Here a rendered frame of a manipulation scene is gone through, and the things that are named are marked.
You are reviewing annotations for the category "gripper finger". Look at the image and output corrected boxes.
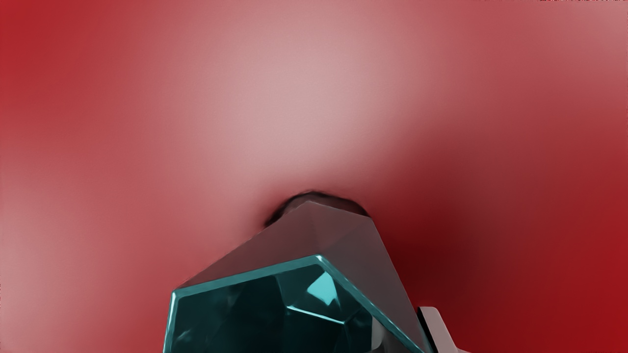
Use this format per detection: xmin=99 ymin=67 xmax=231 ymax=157
xmin=417 ymin=306 xmax=463 ymax=353

